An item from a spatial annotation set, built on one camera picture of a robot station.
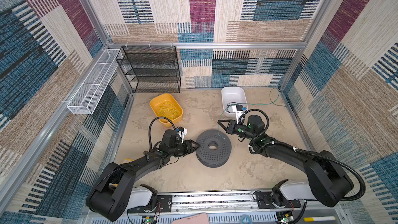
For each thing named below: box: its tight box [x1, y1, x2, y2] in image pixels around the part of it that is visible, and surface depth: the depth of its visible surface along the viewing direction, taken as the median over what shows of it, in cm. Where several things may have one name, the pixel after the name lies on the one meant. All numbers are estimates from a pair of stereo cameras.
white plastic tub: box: [221, 86, 249, 119], surface depth 114 cm
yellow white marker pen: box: [303, 216, 337, 222], surface depth 71 cm
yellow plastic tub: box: [149, 93, 184, 128], surface depth 108 cm
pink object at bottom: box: [171, 212, 210, 224], surface depth 70 cm
